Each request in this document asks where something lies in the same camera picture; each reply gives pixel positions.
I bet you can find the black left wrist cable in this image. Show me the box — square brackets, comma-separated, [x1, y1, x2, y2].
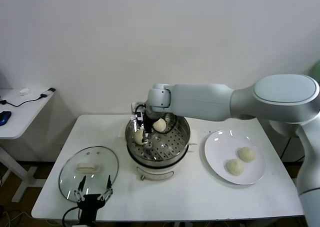
[61, 206, 81, 227]

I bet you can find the white side table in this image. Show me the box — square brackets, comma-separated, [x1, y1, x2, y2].
[0, 88, 57, 204]

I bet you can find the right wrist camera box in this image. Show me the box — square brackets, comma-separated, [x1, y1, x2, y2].
[130, 101, 147, 124]

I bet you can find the pale green appliance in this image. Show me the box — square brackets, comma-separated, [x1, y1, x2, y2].
[309, 61, 320, 84]

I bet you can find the round glass pot lid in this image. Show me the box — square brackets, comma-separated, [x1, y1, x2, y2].
[58, 144, 119, 203]

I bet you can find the blue computer mouse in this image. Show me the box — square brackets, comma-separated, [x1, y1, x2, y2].
[0, 111, 13, 127]

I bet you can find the white round plate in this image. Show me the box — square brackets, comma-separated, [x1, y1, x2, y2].
[203, 129, 266, 186]

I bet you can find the black cable with adapters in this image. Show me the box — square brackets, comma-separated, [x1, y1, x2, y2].
[0, 87, 56, 108]

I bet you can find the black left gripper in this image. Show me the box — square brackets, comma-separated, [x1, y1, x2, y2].
[73, 174, 114, 227]

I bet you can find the stainless steel steamer basket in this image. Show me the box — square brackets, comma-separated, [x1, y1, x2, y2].
[124, 107, 191, 167]

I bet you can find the white steamed baozi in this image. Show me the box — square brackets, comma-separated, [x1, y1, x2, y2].
[226, 158, 245, 177]
[133, 129, 145, 145]
[152, 118, 167, 133]
[236, 146, 257, 162]

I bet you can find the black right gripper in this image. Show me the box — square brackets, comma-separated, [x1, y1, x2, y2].
[140, 111, 155, 150]

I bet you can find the white electric cooker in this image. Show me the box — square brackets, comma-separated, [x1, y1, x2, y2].
[117, 123, 198, 182]

